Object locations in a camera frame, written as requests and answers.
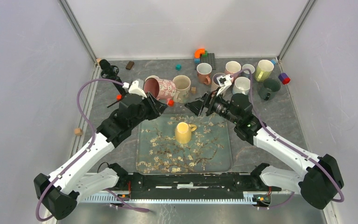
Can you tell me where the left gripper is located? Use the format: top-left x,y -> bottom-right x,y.
129,91 -> 168,128

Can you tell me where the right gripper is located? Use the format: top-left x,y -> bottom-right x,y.
184,86 -> 240,125

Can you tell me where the red-pink mug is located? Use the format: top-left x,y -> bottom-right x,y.
144,78 -> 176,102

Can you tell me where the pale pink mug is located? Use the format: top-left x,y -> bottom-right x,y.
211,73 -> 226,91

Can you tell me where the cream and green mug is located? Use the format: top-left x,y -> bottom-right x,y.
172,75 -> 191,104

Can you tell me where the light green mug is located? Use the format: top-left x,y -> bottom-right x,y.
145,75 -> 159,81

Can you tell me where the coral mug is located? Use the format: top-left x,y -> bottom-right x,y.
196,63 -> 213,85

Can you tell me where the yellow mug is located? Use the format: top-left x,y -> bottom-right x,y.
175,122 -> 197,144

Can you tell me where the light blue mug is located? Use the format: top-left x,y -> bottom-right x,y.
232,77 -> 251,95

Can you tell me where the light pink hexagonal mug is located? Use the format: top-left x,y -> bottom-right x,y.
224,61 -> 241,75

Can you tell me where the blue-grey square mug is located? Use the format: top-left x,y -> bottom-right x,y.
242,64 -> 255,78

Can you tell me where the dark teal mug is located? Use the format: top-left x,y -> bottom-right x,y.
258,78 -> 281,101

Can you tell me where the yellow-green hexagonal mug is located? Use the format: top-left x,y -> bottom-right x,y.
254,59 -> 274,82

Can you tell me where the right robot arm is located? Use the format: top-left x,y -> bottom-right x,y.
185,92 -> 344,210

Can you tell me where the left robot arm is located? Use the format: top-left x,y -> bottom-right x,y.
34,93 -> 171,220

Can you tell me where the red cube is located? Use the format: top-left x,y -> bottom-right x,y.
167,99 -> 174,107

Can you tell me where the floral teal tray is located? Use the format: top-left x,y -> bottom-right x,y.
136,114 -> 232,175

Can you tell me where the grey lego baseplate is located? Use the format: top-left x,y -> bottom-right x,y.
194,53 -> 216,70

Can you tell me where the orange curved block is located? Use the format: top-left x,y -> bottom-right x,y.
194,48 -> 206,58

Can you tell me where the brown block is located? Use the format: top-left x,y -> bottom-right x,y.
125,61 -> 135,70

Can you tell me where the black microphone tripod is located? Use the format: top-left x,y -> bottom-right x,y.
96,58 -> 127,96

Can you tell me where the tan cube at left edge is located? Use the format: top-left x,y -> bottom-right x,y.
74,128 -> 83,136

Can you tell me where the purple and red block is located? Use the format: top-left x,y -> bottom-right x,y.
278,73 -> 291,85

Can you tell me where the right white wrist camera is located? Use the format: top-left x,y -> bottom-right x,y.
216,74 -> 232,96

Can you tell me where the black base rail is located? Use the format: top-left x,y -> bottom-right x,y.
108,163 -> 281,200

